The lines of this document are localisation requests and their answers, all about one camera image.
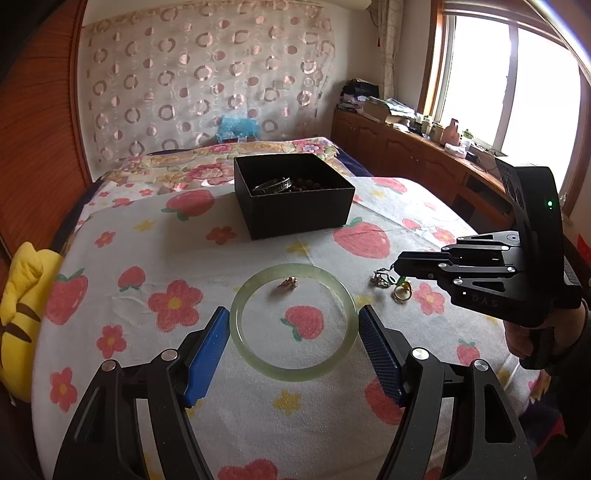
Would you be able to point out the floral blanket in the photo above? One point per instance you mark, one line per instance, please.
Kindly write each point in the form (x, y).
(184, 161)

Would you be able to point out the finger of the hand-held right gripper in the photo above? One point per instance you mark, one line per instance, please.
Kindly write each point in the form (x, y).
(485, 242)
(425, 265)

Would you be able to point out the silver pendant with green stone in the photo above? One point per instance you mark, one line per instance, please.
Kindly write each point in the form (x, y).
(381, 279)

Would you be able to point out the green jade bangle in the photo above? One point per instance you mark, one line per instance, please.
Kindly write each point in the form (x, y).
(295, 373)

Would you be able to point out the dark blue blanket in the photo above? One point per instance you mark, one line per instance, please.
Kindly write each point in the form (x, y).
(355, 166)

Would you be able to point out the pink bottle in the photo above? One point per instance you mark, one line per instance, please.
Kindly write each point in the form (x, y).
(452, 131)

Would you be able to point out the pile of dark clothes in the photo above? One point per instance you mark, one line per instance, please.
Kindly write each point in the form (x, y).
(358, 94)

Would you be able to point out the white tissue box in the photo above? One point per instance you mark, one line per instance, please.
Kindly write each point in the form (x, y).
(456, 150)

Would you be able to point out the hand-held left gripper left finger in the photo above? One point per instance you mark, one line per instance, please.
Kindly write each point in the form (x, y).
(207, 355)

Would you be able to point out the window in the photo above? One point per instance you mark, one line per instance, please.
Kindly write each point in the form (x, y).
(475, 69)

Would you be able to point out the white window curtain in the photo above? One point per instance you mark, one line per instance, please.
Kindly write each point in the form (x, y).
(390, 46)

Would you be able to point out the yellow plush toy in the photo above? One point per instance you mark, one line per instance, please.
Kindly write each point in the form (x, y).
(27, 295)

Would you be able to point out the wooden wardrobe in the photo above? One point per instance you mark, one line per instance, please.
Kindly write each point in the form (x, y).
(46, 115)

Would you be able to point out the person's right hand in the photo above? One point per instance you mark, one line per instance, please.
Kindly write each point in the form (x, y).
(570, 332)

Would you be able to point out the green bottle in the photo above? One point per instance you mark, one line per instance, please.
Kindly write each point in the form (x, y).
(467, 138)

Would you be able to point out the open cardboard box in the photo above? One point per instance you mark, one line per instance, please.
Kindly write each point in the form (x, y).
(383, 110)

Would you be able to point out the small gold earring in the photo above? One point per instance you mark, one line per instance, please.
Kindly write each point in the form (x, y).
(288, 282)

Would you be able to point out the blue plastic bag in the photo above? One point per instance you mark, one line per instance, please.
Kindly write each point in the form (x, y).
(235, 127)

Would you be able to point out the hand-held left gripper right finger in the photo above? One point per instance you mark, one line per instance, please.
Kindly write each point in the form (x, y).
(378, 355)

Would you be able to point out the wooden cabinet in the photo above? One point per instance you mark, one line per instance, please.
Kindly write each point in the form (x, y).
(406, 152)

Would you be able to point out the black cardboard box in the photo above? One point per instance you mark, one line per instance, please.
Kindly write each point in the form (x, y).
(295, 212)

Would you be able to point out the silver bangle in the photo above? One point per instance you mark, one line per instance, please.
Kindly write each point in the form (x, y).
(272, 184)

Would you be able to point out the circle patterned wall curtain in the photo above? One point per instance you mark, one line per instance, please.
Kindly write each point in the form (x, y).
(207, 69)

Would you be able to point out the strawberry print cloth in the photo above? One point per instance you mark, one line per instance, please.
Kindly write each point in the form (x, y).
(207, 258)

